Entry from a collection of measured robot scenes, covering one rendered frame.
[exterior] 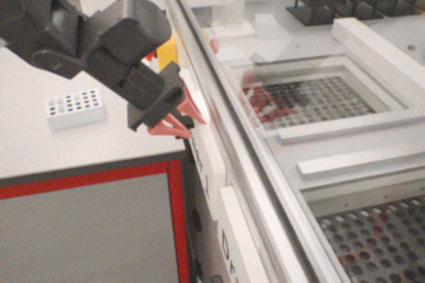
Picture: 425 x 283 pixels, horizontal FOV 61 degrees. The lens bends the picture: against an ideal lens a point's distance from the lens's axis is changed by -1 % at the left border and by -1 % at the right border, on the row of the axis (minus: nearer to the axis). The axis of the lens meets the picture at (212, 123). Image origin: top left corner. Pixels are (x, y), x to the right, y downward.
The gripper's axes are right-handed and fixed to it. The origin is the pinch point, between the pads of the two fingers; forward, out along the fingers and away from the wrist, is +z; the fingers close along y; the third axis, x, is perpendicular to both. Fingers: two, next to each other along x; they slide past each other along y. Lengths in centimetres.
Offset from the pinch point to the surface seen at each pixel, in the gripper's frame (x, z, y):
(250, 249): -23.4, 1.1, 2.3
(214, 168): -10.3, 0.3, 1.2
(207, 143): -5.1, 0.4, 1.2
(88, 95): 32.7, -4.4, -24.0
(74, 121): 26.0, -4.6, -28.0
